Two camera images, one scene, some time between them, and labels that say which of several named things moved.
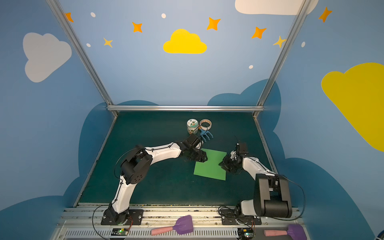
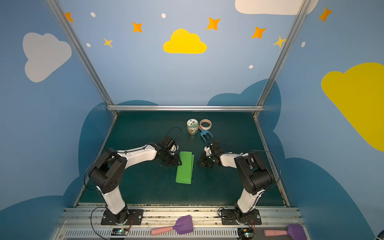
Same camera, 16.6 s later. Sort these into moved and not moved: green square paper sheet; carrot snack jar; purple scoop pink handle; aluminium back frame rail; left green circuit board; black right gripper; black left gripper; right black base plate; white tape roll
Moved: black left gripper; green square paper sheet; black right gripper
Not moved: white tape roll; right black base plate; carrot snack jar; aluminium back frame rail; purple scoop pink handle; left green circuit board
